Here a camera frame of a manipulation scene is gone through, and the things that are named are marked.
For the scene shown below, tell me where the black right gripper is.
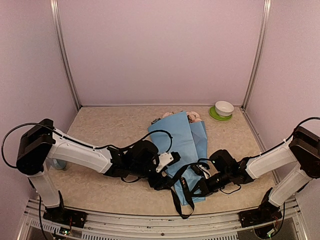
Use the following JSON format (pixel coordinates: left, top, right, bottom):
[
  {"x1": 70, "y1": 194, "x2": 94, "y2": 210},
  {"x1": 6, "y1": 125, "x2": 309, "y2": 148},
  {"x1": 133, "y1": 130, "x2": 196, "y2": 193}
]
[{"x1": 189, "y1": 169, "x2": 232, "y2": 197}]

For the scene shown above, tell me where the black printed ribbon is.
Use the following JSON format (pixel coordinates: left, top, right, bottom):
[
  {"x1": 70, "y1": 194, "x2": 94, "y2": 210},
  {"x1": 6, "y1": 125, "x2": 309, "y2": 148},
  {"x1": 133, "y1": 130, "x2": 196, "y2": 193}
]
[{"x1": 148, "y1": 162, "x2": 210, "y2": 220}]

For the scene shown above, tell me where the blue wrapping paper sheet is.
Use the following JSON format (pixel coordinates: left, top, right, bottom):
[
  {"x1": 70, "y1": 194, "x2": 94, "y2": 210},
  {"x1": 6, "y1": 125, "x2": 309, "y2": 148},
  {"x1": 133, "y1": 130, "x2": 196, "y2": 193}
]
[{"x1": 147, "y1": 111, "x2": 209, "y2": 207}]

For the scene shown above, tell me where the fake flower bunch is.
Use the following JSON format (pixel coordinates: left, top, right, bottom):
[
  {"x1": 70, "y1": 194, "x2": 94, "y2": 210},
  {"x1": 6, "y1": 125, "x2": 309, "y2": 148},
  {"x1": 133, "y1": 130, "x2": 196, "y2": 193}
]
[{"x1": 149, "y1": 110, "x2": 202, "y2": 125}]

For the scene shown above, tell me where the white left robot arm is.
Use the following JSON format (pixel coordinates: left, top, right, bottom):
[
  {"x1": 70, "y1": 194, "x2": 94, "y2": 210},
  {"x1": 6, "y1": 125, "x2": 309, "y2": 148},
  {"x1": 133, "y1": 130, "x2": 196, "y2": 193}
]
[{"x1": 16, "y1": 118, "x2": 174, "y2": 223}]

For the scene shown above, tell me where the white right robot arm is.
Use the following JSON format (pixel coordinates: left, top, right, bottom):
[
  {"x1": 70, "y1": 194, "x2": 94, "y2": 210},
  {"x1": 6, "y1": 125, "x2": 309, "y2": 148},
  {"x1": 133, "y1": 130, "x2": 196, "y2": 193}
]
[{"x1": 198, "y1": 126, "x2": 320, "y2": 222}]

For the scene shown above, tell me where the green plastic saucer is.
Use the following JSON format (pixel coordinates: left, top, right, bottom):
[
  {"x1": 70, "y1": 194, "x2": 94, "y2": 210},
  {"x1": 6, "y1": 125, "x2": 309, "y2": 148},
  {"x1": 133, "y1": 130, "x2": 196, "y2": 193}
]
[{"x1": 209, "y1": 106, "x2": 233, "y2": 122}]

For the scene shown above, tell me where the white ceramic bowl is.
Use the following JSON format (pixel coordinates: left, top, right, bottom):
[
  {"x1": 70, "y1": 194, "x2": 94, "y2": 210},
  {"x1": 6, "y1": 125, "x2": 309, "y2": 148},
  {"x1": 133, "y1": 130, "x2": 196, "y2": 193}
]
[{"x1": 214, "y1": 100, "x2": 235, "y2": 117}]

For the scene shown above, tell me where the white blue paper cup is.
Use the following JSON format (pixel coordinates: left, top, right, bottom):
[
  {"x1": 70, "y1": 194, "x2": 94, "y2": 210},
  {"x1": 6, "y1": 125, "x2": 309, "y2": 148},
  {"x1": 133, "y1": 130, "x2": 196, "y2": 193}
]
[{"x1": 48, "y1": 158, "x2": 67, "y2": 171}]

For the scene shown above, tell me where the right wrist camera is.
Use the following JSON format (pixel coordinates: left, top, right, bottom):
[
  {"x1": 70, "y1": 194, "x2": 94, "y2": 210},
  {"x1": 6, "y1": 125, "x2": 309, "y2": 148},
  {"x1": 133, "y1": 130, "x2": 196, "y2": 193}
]
[{"x1": 190, "y1": 164, "x2": 211, "y2": 179}]

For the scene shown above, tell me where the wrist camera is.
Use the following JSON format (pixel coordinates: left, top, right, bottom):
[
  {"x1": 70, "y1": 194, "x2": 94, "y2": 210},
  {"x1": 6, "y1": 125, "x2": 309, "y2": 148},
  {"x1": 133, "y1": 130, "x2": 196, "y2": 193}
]
[
  {"x1": 155, "y1": 151, "x2": 181, "y2": 173},
  {"x1": 190, "y1": 164, "x2": 211, "y2": 179}
]

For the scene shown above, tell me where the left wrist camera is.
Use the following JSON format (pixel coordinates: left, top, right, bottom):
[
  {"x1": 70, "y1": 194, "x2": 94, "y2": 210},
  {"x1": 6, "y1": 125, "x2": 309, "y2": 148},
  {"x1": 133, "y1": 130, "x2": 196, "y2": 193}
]
[{"x1": 155, "y1": 151, "x2": 181, "y2": 173}]

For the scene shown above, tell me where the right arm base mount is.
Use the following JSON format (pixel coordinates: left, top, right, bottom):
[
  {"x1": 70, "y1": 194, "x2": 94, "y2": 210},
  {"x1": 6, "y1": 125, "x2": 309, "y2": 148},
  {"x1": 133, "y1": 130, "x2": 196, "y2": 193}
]
[{"x1": 238, "y1": 188, "x2": 283, "y2": 228}]

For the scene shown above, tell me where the aluminium table frame rail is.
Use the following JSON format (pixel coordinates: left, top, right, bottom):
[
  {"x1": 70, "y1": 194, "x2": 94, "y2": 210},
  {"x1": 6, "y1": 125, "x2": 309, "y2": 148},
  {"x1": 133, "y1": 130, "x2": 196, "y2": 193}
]
[{"x1": 17, "y1": 197, "x2": 311, "y2": 240}]

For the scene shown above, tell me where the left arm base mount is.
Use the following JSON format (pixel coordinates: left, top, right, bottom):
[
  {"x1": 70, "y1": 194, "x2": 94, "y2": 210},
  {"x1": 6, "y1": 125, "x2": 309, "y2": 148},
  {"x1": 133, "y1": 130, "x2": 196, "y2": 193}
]
[{"x1": 43, "y1": 191, "x2": 88, "y2": 229}]

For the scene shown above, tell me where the right corner metal post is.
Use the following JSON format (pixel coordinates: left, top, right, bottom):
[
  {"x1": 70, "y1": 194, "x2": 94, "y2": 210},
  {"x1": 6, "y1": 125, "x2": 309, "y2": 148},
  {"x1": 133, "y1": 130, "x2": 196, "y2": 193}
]
[{"x1": 241, "y1": 0, "x2": 272, "y2": 111}]

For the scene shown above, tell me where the corner metal post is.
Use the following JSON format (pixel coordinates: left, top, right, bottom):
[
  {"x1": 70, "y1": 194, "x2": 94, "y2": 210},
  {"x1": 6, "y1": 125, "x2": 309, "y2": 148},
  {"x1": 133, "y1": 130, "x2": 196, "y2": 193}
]
[
  {"x1": 50, "y1": 0, "x2": 82, "y2": 111},
  {"x1": 241, "y1": 0, "x2": 272, "y2": 111}
]

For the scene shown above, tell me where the left corner metal post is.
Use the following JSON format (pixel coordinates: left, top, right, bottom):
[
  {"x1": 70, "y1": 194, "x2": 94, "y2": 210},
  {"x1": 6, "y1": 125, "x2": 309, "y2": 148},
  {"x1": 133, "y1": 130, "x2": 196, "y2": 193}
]
[{"x1": 50, "y1": 0, "x2": 82, "y2": 111}]

